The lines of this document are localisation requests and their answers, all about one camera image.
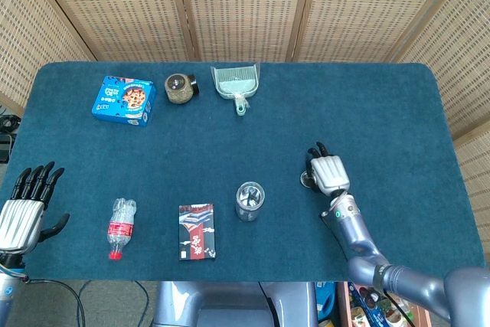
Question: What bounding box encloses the black and red booklet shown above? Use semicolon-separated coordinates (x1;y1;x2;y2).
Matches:
178;202;217;262

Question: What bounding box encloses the grey robot torso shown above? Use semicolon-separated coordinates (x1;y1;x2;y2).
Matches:
152;280;319;327

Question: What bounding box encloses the crate of snacks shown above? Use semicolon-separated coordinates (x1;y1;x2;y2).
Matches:
336;281;436;327

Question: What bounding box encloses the blue floor cable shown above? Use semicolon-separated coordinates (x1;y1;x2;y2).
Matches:
77;280;93;327

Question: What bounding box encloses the green dustpan in plastic wrap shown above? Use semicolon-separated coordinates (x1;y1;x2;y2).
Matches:
210;62;261;116

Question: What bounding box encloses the blue cookie box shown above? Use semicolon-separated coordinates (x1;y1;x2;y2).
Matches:
91;75;158;129

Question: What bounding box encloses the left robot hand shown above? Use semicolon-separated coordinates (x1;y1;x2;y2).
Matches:
0;161;70;255

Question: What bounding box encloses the plastic bottle with red label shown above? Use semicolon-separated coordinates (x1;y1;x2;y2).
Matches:
106;197;138;261

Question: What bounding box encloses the black equipment with cables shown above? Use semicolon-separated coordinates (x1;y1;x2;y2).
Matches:
0;114;22;164

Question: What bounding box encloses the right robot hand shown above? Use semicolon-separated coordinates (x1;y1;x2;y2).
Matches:
305;142;352;196

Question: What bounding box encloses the black floor cable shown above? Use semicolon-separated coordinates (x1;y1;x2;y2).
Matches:
22;279;86;327

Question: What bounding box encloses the blue plastic container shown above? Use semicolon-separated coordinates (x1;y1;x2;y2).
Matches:
315;281;338;322

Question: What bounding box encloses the clear glass jar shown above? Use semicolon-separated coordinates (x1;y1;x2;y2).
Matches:
234;180;266;223

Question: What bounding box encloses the glass jar with black lid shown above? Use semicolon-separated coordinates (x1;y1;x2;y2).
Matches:
164;73;201;106

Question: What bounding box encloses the woven folding screen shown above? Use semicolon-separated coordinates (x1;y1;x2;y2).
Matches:
0;0;490;214

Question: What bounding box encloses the blue table cloth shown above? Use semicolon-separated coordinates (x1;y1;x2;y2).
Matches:
0;60;486;283

